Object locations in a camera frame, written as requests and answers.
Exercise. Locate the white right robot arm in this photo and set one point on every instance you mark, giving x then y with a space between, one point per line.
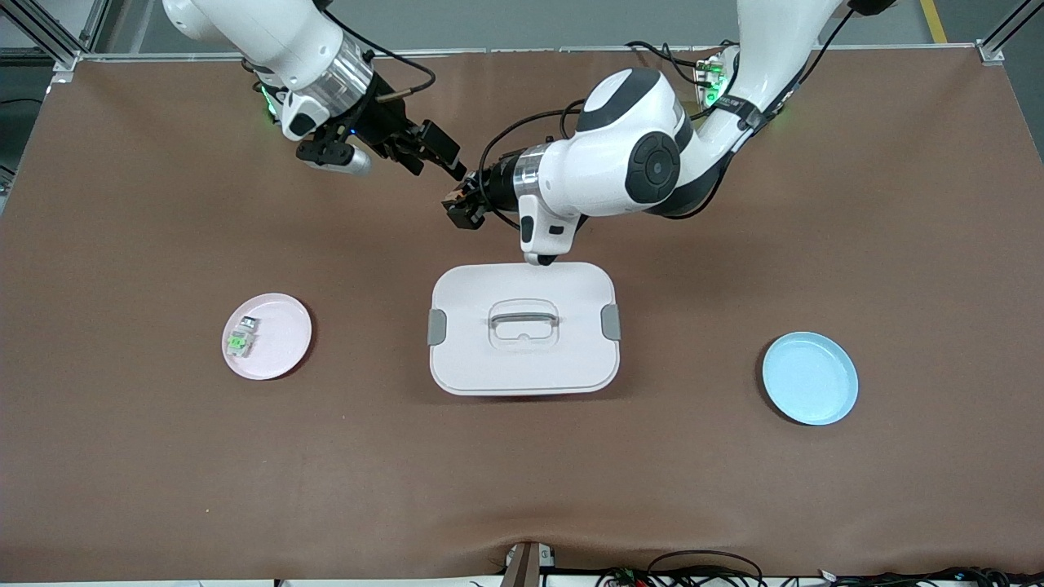
269 41

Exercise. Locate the brown table mat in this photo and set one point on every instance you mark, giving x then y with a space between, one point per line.
522 489

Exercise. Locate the white lidded storage box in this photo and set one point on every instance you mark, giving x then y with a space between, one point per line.
522 359

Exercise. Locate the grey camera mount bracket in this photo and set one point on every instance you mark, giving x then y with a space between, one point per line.
526 567

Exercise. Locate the pink round plate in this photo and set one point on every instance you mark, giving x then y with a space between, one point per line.
281 342

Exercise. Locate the aluminium frame post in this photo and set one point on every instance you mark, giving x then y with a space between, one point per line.
991 50
64 61

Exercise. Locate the green and white switch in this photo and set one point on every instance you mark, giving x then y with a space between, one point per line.
240 338

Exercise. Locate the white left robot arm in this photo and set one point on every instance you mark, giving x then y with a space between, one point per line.
603 155

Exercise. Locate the grey box latch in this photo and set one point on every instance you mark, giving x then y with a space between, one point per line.
436 326
611 322

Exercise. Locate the light blue round plate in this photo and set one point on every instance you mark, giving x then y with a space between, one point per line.
810 379

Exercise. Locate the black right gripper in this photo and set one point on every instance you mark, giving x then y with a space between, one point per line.
384 122

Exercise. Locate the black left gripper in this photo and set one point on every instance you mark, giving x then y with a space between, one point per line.
493 185

